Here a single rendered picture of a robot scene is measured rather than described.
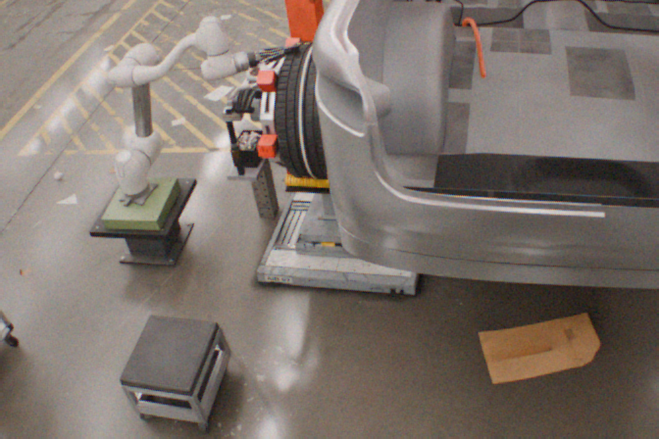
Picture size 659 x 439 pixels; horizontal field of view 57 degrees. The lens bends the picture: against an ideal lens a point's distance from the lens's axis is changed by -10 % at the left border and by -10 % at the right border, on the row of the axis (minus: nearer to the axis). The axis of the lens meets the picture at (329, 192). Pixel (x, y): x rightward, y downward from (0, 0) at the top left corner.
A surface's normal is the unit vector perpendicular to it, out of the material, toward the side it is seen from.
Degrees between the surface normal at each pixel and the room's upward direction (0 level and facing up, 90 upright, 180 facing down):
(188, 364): 0
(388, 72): 48
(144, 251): 90
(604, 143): 19
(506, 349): 1
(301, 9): 90
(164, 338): 0
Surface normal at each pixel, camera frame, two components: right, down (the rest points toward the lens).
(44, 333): -0.12, -0.79
